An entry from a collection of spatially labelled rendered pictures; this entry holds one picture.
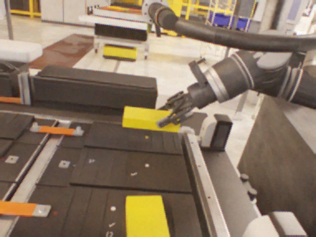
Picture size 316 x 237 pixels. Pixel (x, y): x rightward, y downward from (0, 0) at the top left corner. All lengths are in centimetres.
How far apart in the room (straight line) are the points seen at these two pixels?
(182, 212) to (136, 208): 11
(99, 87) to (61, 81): 13
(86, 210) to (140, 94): 45
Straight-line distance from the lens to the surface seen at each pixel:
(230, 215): 74
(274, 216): 59
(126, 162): 60
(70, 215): 50
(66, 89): 85
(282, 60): 63
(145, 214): 46
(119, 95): 82
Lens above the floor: 139
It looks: 28 degrees down
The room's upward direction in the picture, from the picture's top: 9 degrees clockwise
